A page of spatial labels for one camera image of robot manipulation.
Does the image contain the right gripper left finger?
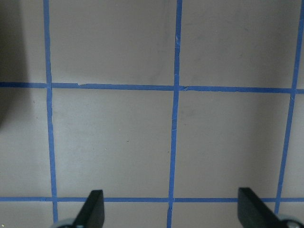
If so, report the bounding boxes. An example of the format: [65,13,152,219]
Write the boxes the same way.
[71,190,105,228]

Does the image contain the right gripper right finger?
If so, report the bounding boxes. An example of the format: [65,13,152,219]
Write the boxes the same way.
[237,188,287,228]

